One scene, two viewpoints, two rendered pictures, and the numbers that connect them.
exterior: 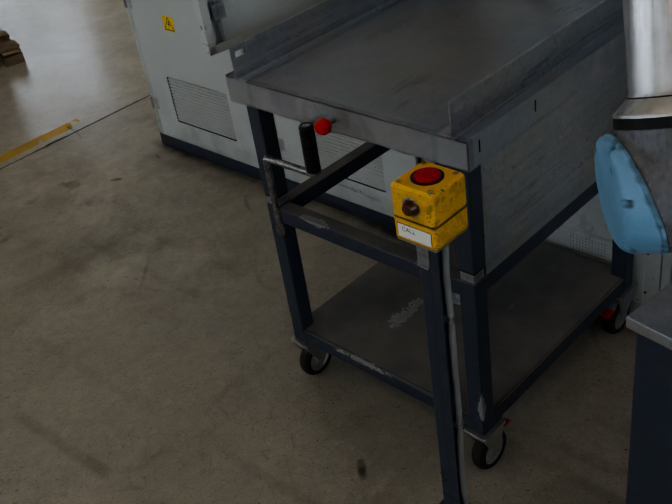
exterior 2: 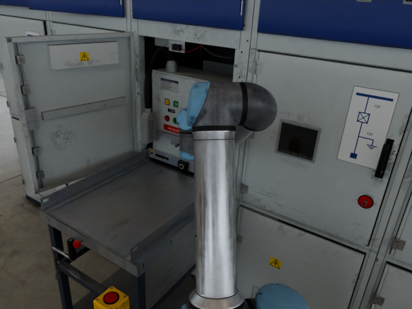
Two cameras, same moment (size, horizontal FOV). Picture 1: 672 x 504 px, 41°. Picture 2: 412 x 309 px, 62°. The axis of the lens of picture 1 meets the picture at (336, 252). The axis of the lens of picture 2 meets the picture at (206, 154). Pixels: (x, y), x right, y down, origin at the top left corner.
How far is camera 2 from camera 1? 0.42 m
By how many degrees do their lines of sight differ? 17
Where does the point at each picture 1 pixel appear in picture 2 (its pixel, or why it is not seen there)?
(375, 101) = (102, 233)
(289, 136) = not seen: hidden behind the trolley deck
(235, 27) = (49, 181)
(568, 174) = (186, 260)
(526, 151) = (167, 258)
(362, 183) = not seen: hidden behind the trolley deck
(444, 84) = (134, 226)
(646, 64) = (202, 282)
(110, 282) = not seen: outside the picture
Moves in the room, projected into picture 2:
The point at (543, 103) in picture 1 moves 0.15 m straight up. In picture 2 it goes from (175, 240) to (175, 211)
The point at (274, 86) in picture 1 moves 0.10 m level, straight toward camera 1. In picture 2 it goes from (59, 218) to (57, 232)
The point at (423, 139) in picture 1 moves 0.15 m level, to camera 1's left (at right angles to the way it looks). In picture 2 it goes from (119, 259) to (78, 265)
